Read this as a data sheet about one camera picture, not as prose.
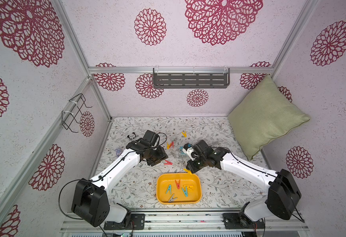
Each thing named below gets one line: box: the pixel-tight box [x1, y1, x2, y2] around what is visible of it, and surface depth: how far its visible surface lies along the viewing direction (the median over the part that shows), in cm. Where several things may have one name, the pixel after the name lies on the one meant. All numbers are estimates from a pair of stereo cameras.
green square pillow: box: [227, 74, 310, 161], surface depth 89 cm
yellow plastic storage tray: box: [156, 172, 203, 205], surface depth 85 cm
